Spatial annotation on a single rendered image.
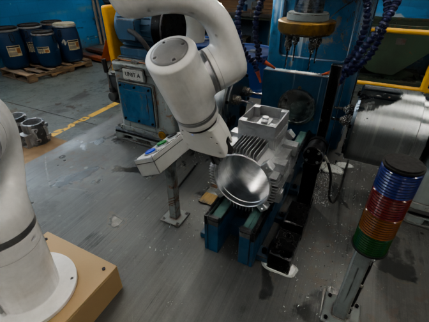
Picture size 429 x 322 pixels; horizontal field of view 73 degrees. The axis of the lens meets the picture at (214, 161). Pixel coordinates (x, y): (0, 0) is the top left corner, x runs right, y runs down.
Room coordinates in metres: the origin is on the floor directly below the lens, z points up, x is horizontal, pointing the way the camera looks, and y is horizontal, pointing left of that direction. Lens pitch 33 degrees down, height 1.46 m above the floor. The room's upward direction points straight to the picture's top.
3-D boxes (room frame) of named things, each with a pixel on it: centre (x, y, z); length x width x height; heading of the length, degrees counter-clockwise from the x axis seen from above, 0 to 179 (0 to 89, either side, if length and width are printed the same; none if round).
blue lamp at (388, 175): (0.37, -0.29, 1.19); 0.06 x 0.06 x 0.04
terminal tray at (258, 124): (0.71, -0.13, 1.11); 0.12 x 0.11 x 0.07; 152
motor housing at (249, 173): (0.68, -0.11, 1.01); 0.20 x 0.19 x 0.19; 152
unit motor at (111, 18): (1.26, 0.30, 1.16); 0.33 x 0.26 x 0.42; 62
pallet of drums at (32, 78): (5.17, 2.90, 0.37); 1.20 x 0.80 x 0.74; 149
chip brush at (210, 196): (0.84, -0.01, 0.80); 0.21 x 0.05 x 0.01; 152
